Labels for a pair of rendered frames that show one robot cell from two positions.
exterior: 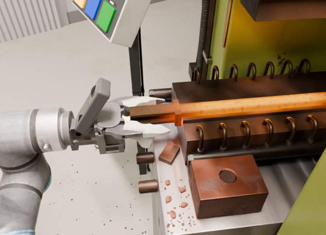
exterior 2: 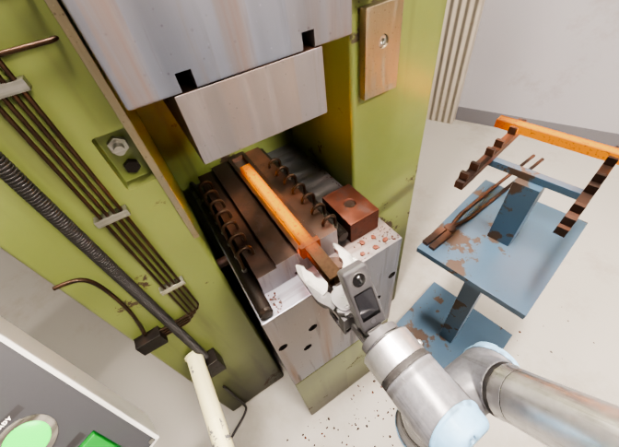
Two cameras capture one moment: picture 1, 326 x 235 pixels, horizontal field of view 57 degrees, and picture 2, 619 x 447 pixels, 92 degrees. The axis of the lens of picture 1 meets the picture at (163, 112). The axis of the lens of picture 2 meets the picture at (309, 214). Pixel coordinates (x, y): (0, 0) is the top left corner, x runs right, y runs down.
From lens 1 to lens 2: 67 cm
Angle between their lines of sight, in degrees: 70
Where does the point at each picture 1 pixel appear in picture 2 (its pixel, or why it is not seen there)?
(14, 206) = (473, 364)
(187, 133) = (328, 232)
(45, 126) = (409, 338)
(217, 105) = (289, 219)
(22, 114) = (418, 375)
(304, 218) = (364, 159)
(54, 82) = not seen: outside the picture
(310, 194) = (359, 147)
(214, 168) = (348, 211)
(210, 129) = (314, 221)
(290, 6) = not seen: hidden behind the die
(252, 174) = (340, 193)
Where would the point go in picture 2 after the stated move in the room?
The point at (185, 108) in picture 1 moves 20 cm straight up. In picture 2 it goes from (305, 239) to (289, 161)
